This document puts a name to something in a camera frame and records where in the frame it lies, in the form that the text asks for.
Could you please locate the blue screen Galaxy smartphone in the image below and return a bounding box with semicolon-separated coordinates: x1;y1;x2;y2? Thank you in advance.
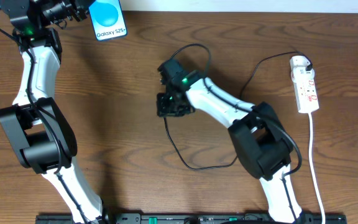
89;0;127;41

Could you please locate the black USB charging cable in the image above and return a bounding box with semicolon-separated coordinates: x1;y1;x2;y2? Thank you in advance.
162;51;313;171

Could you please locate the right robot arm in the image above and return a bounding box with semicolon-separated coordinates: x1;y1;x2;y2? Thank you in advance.
157;58;302;223

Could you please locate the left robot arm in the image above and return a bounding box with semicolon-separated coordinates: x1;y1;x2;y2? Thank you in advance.
0;0;112;223

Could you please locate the white USB charger adapter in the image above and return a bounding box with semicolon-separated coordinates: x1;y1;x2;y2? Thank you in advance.
290;55;311;70

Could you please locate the white power strip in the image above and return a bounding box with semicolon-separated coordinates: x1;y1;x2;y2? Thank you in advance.
291;67;319;114

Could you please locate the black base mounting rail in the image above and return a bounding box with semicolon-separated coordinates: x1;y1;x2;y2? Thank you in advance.
35;213;347;224

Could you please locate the white power strip cord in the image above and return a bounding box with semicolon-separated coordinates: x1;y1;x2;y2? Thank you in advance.
307;112;326;224

